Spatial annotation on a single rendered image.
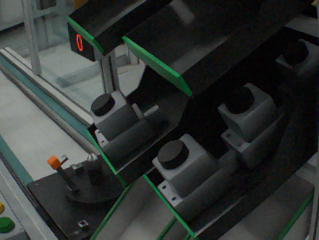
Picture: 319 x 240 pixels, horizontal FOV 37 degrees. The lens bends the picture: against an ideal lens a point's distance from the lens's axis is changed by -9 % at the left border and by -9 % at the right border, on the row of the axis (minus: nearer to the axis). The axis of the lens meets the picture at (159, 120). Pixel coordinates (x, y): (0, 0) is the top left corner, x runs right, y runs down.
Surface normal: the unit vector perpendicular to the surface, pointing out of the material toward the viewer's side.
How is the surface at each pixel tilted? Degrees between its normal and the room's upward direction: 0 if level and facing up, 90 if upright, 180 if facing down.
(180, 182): 90
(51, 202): 0
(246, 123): 90
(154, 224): 45
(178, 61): 25
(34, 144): 0
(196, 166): 90
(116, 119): 93
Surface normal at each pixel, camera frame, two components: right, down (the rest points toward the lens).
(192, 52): -0.49, -0.69
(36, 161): -0.11, -0.88
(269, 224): -0.73, -0.44
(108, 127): 0.29, 0.45
